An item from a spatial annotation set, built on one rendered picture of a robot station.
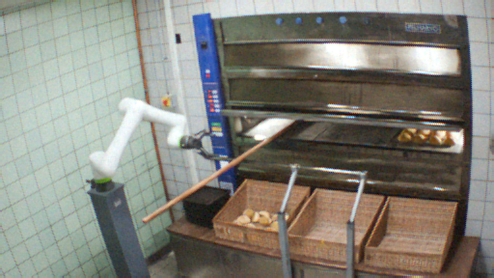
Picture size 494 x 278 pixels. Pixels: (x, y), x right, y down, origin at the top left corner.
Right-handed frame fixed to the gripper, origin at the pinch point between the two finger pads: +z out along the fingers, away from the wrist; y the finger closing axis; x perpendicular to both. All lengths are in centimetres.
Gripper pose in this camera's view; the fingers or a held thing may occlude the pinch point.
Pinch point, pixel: (214, 145)
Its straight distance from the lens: 319.9
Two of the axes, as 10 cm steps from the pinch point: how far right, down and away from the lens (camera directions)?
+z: 8.2, 0.7, -5.7
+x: -5.6, 3.4, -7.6
